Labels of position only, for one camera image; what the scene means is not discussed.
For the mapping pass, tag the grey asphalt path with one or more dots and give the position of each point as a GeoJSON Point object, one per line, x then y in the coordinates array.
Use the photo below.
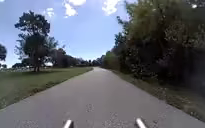
{"type": "Point", "coordinates": [100, 96]}

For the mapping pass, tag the distant trees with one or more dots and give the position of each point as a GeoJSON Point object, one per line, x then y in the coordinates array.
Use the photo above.
{"type": "Point", "coordinates": [70, 61]}

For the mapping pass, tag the robot's own part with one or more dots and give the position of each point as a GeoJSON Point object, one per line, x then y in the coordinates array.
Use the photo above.
{"type": "Point", "coordinates": [68, 123]}
{"type": "Point", "coordinates": [140, 123]}

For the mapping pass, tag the dense row of trees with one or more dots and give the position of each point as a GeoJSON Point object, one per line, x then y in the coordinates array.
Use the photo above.
{"type": "Point", "coordinates": [166, 40]}

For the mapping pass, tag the tall dark tree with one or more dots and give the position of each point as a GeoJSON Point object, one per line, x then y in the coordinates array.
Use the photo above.
{"type": "Point", "coordinates": [35, 40]}

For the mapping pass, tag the grass strip under trees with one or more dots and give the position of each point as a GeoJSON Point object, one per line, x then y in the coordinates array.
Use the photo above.
{"type": "Point", "coordinates": [176, 96]}

